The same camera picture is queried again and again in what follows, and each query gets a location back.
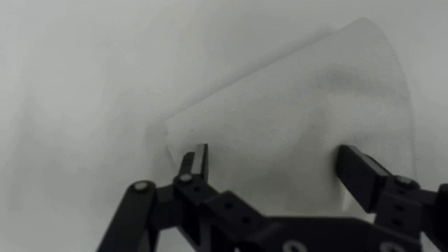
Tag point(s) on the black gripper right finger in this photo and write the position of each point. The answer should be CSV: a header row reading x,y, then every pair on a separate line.
x,y
364,180

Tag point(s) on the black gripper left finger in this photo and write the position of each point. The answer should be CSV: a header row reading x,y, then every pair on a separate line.
x,y
140,211

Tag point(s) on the white towel with red stripes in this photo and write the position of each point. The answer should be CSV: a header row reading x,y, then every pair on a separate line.
x,y
280,117

